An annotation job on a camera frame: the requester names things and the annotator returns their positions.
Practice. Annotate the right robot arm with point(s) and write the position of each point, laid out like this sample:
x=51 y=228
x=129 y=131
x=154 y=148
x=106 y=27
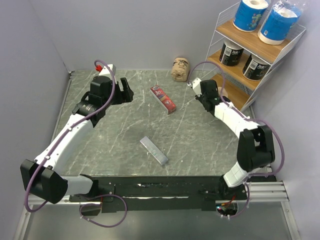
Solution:
x=255 y=148

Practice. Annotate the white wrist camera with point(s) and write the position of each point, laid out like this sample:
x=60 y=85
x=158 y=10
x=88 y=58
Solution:
x=103 y=71
x=195 y=85

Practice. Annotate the silver toothpaste box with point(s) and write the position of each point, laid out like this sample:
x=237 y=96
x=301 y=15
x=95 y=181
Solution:
x=154 y=150

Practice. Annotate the blue clear-wrapped paper roll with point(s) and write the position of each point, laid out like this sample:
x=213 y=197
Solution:
x=283 y=15

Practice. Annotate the brown paper roll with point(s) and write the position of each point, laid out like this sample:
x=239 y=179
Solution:
x=224 y=94

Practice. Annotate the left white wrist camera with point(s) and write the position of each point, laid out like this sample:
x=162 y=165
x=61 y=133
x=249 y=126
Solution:
x=103 y=71

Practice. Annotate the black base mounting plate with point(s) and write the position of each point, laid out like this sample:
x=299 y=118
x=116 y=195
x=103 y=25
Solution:
x=152 y=193

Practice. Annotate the blue printed paper roll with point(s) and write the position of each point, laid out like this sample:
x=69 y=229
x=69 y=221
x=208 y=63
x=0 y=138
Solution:
x=249 y=14

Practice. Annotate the white wire shelf rack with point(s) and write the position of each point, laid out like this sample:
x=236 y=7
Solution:
x=217 y=40

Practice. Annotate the brown roll with bear print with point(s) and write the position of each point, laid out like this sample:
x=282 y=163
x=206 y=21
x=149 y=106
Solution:
x=180 y=69

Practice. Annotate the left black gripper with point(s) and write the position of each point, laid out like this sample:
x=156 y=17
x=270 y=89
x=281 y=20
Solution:
x=125 y=96

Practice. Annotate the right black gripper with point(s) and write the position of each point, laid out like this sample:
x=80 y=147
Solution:
x=200 y=98

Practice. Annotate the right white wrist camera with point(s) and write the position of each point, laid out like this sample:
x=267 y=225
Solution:
x=195 y=85

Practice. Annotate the middle wooden shelf board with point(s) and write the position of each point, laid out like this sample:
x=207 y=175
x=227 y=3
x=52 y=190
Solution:
x=235 y=71

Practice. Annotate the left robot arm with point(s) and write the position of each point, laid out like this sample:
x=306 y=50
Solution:
x=42 y=176

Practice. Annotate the red toothpaste box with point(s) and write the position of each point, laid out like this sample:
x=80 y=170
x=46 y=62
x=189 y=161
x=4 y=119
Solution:
x=163 y=99

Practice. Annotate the top wooden shelf board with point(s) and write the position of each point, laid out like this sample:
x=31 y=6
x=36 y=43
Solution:
x=251 y=42

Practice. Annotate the wooden shelf board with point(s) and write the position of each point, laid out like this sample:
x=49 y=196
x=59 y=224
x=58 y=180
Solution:
x=240 y=90
x=235 y=71
x=251 y=42

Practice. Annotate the black paper roll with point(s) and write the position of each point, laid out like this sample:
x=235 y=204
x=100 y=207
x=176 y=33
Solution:
x=255 y=68

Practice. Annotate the bottom wooden shelf board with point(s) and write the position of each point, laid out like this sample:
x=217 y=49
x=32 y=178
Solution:
x=240 y=90

